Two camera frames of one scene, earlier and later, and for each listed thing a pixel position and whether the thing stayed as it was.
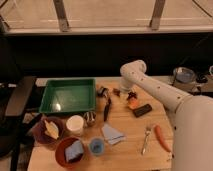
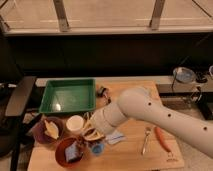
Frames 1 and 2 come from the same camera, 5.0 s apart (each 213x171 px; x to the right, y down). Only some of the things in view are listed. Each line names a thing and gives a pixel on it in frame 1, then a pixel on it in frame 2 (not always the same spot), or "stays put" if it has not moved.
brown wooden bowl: x=41 y=136 stays put
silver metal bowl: x=184 y=75 stays put
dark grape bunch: x=130 y=94 to x=80 y=144
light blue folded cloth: x=111 y=135 stays put
